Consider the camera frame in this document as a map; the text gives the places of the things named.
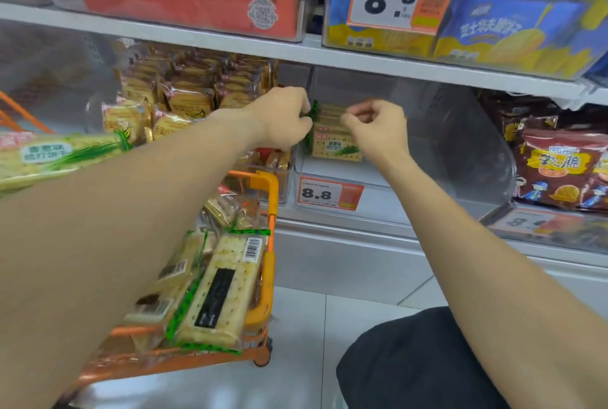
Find person's right hand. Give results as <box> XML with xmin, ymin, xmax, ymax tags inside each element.
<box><xmin>341</xmin><ymin>99</ymin><xmax>412</xmax><ymax>172</ymax></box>

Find person's left hand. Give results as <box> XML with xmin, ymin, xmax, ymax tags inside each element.
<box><xmin>244</xmin><ymin>86</ymin><xmax>315</xmax><ymax>151</ymax></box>

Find green cracker packets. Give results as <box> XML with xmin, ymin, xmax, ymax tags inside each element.
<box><xmin>0</xmin><ymin>130</ymin><xmax>272</xmax><ymax>357</ymax></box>
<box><xmin>303</xmin><ymin>99</ymin><xmax>365</xmax><ymax>163</ymax></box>

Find white metal store shelf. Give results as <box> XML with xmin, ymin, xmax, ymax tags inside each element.
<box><xmin>0</xmin><ymin>0</ymin><xmax>608</xmax><ymax>310</ymax></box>

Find orange shopping cart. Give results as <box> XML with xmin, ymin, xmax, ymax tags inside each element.
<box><xmin>0</xmin><ymin>90</ymin><xmax>281</xmax><ymax>409</ymax></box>

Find person's right forearm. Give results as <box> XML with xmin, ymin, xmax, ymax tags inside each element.
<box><xmin>382</xmin><ymin>152</ymin><xmax>608</xmax><ymax>409</ymax></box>

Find person's left forearm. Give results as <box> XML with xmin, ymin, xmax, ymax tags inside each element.
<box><xmin>0</xmin><ymin>107</ymin><xmax>267</xmax><ymax>409</ymax></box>

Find pile of blue snack bags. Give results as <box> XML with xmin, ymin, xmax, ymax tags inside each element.
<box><xmin>583</xmin><ymin>50</ymin><xmax>608</xmax><ymax>87</ymax></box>

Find person's right leg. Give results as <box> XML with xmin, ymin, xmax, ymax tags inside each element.
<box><xmin>336</xmin><ymin>306</ymin><xmax>512</xmax><ymax>409</ymax></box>

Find group of banana biscuit packets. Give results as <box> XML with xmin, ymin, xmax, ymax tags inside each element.
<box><xmin>102</xmin><ymin>45</ymin><xmax>281</xmax><ymax>146</ymax></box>

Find stack of blue yellow packets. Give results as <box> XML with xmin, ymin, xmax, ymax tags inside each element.
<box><xmin>327</xmin><ymin>0</ymin><xmax>608</xmax><ymax>80</ymax></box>

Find row of dark red bags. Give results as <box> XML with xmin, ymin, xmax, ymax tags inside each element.
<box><xmin>479</xmin><ymin>90</ymin><xmax>608</xmax><ymax>213</ymax></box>

